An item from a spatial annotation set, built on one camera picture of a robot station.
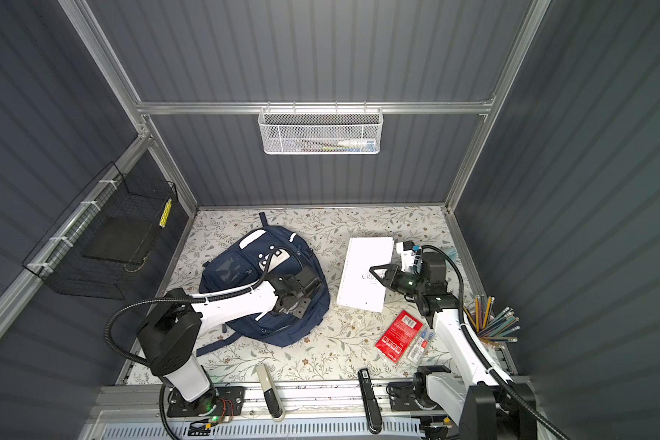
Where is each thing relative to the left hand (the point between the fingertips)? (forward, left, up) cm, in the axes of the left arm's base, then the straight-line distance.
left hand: (296, 301), depth 88 cm
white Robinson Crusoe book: (-1, -20, +9) cm, 22 cm away
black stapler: (-31, -20, +1) cm, 37 cm away
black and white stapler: (-26, +6, 0) cm, 27 cm away
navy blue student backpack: (+17, +11, +3) cm, 21 cm away
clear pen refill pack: (-16, -38, -1) cm, 41 cm away
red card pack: (-12, -32, -3) cm, 35 cm away
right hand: (0, -25, +14) cm, 28 cm away
